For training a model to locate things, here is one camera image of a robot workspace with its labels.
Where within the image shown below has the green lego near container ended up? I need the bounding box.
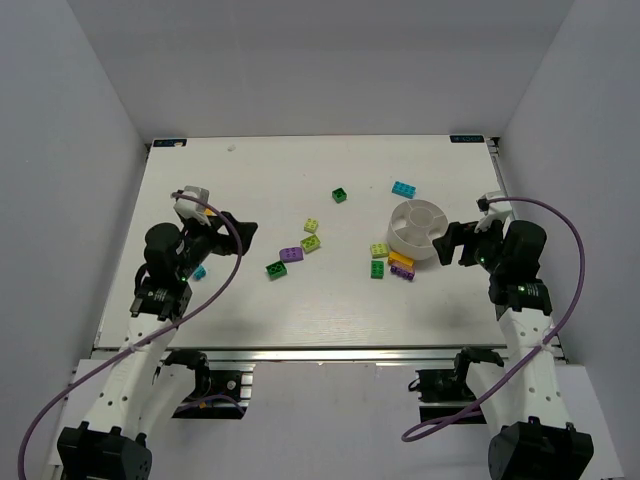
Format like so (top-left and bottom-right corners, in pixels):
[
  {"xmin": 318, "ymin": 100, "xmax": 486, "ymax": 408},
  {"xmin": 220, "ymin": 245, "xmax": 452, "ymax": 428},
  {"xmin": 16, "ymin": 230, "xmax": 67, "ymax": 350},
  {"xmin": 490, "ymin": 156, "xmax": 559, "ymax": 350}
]
[{"xmin": 370, "ymin": 260, "xmax": 385, "ymax": 279}]

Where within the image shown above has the lime lego upper middle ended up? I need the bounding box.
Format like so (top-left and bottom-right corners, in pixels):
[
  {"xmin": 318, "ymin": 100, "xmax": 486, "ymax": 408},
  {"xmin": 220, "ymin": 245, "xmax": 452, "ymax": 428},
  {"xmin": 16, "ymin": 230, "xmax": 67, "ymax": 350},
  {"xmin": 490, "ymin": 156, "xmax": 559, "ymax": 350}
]
[{"xmin": 303, "ymin": 218, "xmax": 319, "ymax": 233}]

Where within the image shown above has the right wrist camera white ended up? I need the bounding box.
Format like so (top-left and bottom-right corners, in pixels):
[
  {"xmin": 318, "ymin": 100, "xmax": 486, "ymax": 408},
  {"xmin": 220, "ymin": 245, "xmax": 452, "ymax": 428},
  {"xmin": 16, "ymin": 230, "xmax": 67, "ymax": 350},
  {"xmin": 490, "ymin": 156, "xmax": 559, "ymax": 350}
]
[{"xmin": 475, "ymin": 191, "xmax": 513, "ymax": 233}]

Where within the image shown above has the purple lego brick left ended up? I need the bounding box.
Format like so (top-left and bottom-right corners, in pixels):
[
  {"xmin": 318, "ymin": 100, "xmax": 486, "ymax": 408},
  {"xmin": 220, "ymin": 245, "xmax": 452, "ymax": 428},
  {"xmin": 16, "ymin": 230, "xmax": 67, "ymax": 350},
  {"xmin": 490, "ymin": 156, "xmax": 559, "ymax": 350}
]
[{"xmin": 279, "ymin": 247, "xmax": 304, "ymax": 263}]

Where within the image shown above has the dark green small lego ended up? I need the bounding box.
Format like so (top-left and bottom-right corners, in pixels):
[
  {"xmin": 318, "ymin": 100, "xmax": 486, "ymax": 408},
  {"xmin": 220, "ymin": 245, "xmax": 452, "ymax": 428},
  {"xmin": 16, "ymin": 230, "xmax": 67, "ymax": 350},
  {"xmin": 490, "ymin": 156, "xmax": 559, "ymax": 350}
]
[{"xmin": 331, "ymin": 188, "xmax": 348, "ymax": 204}]

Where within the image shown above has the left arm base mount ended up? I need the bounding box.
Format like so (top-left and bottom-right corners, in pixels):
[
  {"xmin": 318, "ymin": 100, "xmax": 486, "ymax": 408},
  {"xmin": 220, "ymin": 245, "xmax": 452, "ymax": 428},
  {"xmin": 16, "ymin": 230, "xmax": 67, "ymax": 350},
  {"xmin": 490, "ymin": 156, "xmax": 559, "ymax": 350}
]
[{"xmin": 157, "ymin": 350, "xmax": 247, "ymax": 420}]

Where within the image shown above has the cyan long lego brick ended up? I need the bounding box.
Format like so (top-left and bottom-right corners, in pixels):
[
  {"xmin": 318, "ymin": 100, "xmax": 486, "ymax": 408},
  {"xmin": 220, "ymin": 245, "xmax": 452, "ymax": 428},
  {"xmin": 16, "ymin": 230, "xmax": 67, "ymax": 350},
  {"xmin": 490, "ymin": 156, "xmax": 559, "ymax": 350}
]
[{"xmin": 391, "ymin": 181, "xmax": 416, "ymax": 199}]

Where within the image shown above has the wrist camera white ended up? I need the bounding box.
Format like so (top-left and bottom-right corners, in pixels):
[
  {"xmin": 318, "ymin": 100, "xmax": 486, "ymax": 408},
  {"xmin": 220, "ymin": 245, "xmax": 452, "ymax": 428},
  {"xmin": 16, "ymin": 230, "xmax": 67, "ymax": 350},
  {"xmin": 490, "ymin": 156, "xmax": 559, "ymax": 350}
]
[
  {"xmin": 173, "ymin": 185, "xmax": 211, "ymax": 226},
  {"xmin": 475, "ymin": 191, "xmax": 513, "ymax": 233}
]

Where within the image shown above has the lime lego near container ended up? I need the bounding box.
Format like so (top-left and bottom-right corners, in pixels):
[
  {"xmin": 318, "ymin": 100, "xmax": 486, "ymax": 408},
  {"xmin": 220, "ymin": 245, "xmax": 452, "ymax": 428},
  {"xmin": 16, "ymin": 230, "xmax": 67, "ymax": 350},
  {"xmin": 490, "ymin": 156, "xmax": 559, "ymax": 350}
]
[{"xmin": 370, "ymin": 243, "xmax": 389, "ymax": 259}]

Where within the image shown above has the corner blue label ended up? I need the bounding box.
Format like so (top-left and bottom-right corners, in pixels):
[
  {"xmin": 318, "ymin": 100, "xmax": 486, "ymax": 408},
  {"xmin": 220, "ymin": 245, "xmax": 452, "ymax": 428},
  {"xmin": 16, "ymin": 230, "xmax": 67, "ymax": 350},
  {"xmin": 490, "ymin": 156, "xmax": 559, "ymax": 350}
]
[
  {"xmin": 152, "ymin": 138, "xmax": 187, "ymax": 148},
  {"xmin": 449, "ymin": 135, "xmax": 485, "ymax": 144}
]

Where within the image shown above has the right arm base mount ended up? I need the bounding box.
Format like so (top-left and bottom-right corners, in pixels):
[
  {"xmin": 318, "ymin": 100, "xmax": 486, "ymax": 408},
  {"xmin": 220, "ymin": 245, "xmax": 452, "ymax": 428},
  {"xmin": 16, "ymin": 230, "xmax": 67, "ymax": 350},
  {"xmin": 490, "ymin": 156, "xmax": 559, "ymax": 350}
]
[{"xmin": 408, "ymin": 347, "xmax": 504, "ymax": 422}]

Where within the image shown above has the white divided round container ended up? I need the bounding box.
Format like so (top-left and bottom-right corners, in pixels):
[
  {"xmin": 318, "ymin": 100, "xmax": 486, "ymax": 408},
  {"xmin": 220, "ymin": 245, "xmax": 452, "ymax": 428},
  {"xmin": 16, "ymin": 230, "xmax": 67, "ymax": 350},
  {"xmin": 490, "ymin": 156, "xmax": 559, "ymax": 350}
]
[{"xmin": 387, "ymin": 199, "xmax": 448, "ymax": 261}]

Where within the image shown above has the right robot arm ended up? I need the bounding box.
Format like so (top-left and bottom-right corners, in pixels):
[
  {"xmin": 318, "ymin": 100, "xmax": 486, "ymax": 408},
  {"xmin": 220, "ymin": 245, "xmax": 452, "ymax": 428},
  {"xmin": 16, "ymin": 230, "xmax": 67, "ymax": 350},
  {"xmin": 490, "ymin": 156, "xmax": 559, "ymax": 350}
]
[{"xmin": 433, "ymin": 220, "xmax": 594, "ymax": 479}]

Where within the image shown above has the orange long lego brick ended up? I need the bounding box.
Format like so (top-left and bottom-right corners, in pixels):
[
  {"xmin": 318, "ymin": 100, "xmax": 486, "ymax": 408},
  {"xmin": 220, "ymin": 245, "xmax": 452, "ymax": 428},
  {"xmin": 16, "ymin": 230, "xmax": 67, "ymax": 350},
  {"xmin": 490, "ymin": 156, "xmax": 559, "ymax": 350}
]
[{"xmin": 387, "ymin": 252, "xmax": 415, "ymax": 272}]

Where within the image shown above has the right corner blue label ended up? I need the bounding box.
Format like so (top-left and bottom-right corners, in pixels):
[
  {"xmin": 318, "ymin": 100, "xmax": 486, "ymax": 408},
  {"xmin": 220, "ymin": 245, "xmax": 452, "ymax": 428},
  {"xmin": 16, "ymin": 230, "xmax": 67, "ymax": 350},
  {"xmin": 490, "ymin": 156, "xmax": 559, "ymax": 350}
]
[{"xmin": 449, "ymin": 135, "xmax": 485, "ymax": 144}]

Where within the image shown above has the green lego brick left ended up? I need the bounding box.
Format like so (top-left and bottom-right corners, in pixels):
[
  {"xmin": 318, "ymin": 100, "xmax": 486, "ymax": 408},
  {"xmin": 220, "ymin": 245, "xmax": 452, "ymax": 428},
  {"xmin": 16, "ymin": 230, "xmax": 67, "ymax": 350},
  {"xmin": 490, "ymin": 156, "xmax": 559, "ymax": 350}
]
[{"xmin": 265, "ymin": 261, "xmax": 288, "ymax": 280}]

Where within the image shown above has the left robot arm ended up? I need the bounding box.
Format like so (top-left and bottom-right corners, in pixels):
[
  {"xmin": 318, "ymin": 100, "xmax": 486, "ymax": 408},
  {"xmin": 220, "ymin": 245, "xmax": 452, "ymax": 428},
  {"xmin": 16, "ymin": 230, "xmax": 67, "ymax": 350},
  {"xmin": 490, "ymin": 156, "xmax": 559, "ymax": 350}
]
[{"xmin": 57, "ymin": 211, "xmax": 258, "ymax": 479}]

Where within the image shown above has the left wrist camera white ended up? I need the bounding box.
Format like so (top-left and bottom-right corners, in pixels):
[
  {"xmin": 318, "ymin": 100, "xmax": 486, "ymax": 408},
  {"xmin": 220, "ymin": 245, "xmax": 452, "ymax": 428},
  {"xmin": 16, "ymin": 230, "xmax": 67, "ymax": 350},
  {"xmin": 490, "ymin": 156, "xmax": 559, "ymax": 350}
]
[{"xmin": 173, "ymin": 185, "xmax": 211, "ymax": 226}]

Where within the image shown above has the small cyan lego left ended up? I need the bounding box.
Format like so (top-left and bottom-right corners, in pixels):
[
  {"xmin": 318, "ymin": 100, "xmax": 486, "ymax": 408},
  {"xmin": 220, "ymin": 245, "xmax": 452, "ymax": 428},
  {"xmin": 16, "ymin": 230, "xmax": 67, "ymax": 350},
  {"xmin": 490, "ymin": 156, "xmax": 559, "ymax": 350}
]
[{"xmin": 192, "ymin": 265, "xmax": 206, "ymax": 281}]

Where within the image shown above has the left corner blue label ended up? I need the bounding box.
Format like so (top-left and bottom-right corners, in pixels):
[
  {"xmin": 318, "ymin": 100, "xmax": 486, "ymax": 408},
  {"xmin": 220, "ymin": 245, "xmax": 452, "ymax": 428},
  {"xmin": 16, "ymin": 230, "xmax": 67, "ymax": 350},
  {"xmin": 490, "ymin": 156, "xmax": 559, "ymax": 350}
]
[{"xmin": 152, "ymin": 138, "xmax": 187, "ymax": 148}]

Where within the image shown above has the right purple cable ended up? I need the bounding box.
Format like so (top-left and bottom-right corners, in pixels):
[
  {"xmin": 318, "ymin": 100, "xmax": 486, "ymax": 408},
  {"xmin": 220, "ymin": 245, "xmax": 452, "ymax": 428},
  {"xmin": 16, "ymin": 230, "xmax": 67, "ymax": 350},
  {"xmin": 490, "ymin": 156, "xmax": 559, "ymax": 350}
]
[{"xmin": 401, "ymin": 197, "xmax": 587, "ymax": 444}]

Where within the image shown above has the aluminium table rail front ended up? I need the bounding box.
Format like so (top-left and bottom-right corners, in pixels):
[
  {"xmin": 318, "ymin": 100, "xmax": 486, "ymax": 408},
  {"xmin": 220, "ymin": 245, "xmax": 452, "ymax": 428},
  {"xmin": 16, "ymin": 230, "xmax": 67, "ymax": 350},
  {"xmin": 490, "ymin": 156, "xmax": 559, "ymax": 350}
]
[{"xmin": 89, "ymin": 344, "xmax": 569, "ymax": 366}]

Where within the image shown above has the purple butterfly lego brick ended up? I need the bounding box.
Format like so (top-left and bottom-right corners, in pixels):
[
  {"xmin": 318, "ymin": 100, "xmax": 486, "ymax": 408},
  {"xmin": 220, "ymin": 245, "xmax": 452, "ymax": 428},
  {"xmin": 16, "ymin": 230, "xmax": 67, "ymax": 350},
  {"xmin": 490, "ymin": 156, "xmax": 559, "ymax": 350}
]
[{"xmin": 390, "ymin": 263, "xmax": 415, "ymax": 281}]

